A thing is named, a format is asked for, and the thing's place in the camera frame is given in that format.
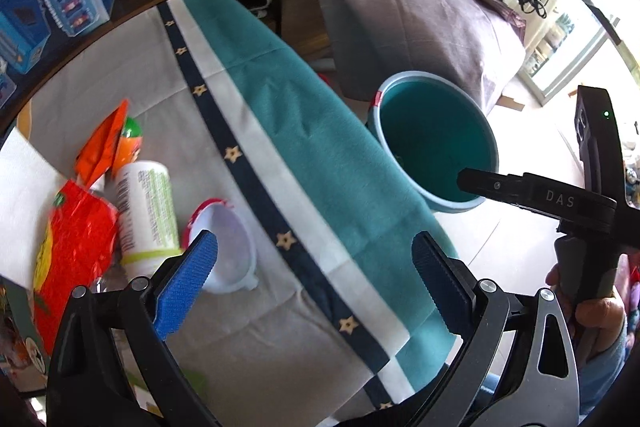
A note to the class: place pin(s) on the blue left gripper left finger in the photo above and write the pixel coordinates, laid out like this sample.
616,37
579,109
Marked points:
183,282

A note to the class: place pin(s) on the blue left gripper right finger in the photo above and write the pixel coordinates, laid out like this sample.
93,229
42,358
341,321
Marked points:
440,275

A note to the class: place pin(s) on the white green pill bottle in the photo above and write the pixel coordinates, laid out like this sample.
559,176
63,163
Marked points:
147,223

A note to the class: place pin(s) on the red crinkled snack bag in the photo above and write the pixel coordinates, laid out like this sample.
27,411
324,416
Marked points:
77,249

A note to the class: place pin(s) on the orange snack wrapper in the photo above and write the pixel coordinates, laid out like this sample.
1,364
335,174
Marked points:
115,143

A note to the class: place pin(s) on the white paper napkin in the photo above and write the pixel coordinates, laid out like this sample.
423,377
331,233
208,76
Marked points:
28,186

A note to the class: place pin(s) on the teal plastic trash bin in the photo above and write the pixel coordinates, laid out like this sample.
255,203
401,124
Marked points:
431,130

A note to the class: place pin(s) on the person's right hand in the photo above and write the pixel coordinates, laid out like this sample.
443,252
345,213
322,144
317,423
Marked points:
602,319

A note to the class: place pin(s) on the teal grey striped tablecloth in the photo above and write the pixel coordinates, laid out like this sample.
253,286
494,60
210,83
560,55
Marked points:
339,324

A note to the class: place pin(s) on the purple woven bag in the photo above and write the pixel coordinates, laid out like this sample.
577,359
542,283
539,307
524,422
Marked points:
475,44

